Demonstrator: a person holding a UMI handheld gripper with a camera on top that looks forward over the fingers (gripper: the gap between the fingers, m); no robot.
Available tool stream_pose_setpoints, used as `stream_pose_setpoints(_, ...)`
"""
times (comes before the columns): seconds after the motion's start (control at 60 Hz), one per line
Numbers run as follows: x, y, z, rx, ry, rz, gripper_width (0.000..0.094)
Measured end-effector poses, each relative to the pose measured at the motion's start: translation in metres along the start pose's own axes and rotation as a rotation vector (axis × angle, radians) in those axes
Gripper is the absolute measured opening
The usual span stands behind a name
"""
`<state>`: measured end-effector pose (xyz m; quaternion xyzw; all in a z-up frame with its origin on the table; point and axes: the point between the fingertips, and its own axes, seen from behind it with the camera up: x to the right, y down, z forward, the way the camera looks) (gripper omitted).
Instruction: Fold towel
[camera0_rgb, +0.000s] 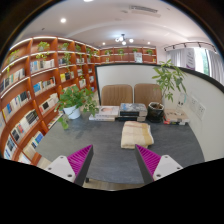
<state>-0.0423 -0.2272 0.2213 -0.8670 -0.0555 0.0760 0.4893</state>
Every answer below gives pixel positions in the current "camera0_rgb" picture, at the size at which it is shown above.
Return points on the leafy plant in white pot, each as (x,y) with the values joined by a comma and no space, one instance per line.
(72,112)

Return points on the cream and yellow towel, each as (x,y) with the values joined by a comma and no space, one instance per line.
(135,135)

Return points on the orange wooden bookshelf unit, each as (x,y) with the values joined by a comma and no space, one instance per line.
(23,110)

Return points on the flat white book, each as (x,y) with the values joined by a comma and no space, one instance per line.
(100,118)

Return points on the thick dark photo-cover book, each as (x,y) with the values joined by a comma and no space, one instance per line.
(133,108)

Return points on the black track light rail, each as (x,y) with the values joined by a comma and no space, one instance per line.
(180,45)

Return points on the large white face-cover book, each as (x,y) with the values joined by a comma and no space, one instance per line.
(108,111)

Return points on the ceiling air vent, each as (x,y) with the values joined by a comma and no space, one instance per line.
(144,10)

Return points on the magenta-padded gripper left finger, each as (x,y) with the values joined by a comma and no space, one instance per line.
(63,166)

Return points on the white window curtain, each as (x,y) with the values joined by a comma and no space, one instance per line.
(176,56)

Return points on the dark book with blue spine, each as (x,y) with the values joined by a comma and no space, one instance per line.
(130,118)

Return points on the small tree in black pot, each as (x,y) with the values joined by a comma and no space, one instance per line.
(155,112)

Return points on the brown padded chair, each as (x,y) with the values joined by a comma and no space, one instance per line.
(146,93)
(116,95)

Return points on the black ceiling lamp cluster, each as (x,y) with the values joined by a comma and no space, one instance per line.
(123,39)

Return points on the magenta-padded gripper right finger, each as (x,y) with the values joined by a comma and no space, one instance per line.
(165,166)

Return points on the recessed ceiling lights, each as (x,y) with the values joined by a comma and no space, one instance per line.
(63,20)

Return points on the white wall socket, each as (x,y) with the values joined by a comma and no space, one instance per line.
(200,111)
(193,104)

